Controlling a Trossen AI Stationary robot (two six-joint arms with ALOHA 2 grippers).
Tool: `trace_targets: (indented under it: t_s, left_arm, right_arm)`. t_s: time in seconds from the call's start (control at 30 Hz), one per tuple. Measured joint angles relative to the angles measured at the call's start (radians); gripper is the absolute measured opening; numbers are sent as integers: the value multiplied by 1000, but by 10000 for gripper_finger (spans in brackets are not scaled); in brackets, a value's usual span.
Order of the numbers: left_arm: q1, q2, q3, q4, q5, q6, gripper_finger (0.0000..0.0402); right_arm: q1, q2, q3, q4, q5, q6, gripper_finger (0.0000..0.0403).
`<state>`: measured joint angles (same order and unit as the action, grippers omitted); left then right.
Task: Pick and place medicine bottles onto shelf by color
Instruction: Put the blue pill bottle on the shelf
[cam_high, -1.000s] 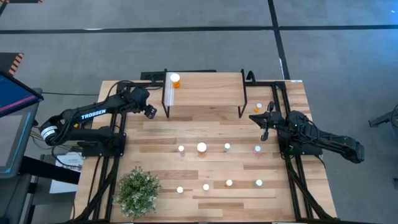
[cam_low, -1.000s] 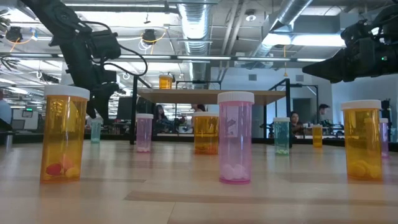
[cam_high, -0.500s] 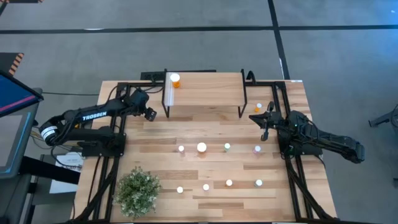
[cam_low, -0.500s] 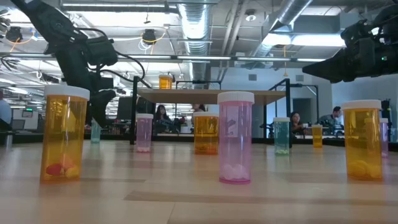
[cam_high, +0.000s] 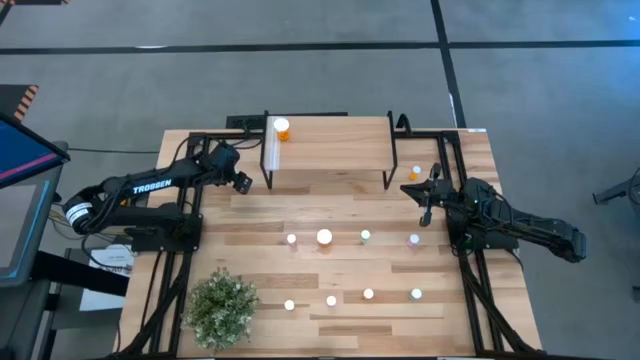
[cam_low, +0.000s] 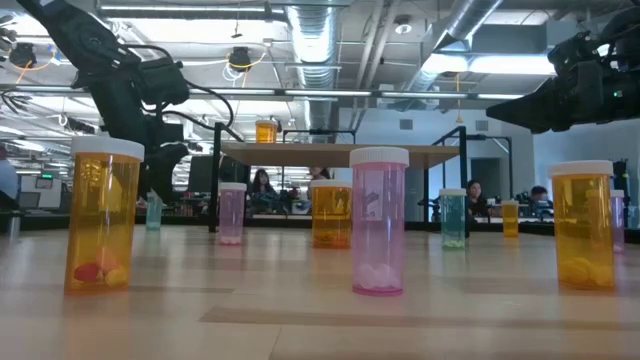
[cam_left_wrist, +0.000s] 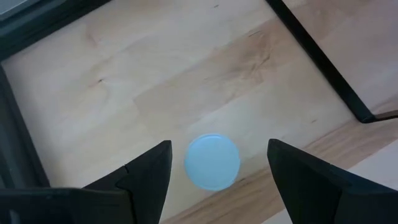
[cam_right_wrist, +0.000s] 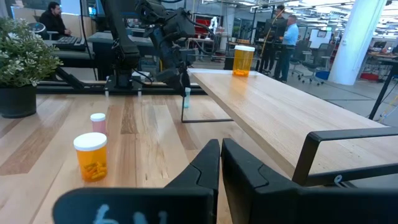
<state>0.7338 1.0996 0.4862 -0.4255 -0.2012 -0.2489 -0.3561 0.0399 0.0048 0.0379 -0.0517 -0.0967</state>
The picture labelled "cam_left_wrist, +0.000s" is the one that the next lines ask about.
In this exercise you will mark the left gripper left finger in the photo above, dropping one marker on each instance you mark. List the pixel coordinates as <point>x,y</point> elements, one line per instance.
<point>149,180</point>

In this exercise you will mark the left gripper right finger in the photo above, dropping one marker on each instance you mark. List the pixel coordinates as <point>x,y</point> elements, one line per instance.
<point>311,193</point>

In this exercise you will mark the green pill bottle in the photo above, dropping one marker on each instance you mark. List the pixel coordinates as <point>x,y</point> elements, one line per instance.
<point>211,161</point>

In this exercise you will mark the black aluminium table frame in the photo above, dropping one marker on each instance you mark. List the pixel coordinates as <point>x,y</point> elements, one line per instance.
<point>31,28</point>

